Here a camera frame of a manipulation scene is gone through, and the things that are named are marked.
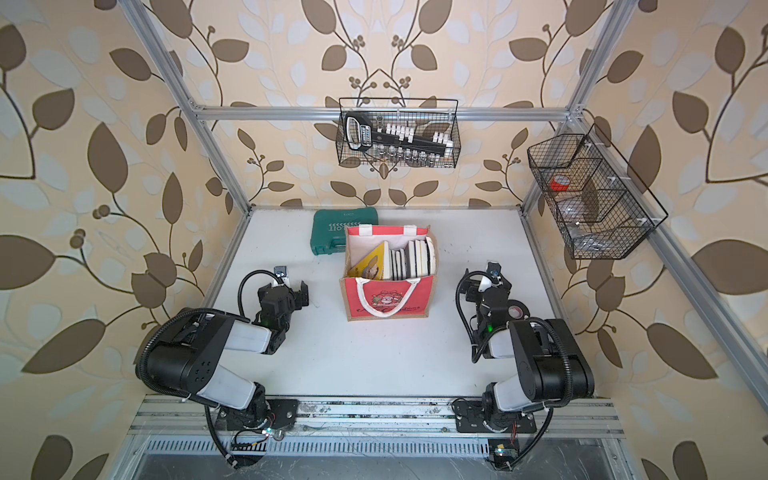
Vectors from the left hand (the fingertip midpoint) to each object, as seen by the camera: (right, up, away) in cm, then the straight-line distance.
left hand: (281, 281), depth 93 cm
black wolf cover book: (+44, +8, -11) cm, 46 cm away
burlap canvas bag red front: (+34, -4, -10) cm, 36 cm away
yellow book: (+30, +6, -9) cm, 32 cm away
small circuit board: (+62, -39, -23) cm, 77 cm away
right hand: (+63, +3, -2) cm, 64 cm away
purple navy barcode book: (+40, +9, -8) cm, 41 cm away
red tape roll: (+81, +29, -12) cm, 87 cm away
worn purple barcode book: (+36, +6, -6) cm, 37 cm away
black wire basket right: (+88, +21, -20) cm, 92 cm away
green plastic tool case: (+12, +18, +15) cm, 26 cm away
